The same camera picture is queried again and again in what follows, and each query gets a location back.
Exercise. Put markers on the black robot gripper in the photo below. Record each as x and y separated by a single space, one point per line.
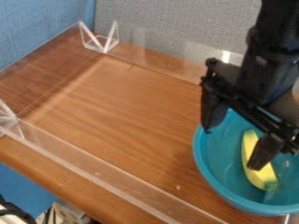
257 88

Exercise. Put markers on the clear acrylic front barrier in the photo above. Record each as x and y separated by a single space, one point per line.
93 182

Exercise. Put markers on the clear acrylic corner bracket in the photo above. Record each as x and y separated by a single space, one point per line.
97 42

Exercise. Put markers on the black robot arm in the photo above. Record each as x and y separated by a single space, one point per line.
280 13

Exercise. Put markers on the clear acrylic barrier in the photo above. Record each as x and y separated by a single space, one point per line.
93 182
185 69

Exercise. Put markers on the yellow toy banana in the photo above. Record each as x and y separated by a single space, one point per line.
264 179

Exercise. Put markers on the white cluttered object below table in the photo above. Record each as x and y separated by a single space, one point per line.
64 213

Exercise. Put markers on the clear acrylic back barrier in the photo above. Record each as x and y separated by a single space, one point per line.
185 69

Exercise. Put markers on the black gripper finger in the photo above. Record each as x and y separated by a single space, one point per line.
268 147

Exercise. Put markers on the blue plastic bowl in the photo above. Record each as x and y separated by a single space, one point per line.
218 157

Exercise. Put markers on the dark object under table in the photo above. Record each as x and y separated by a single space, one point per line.
11 209

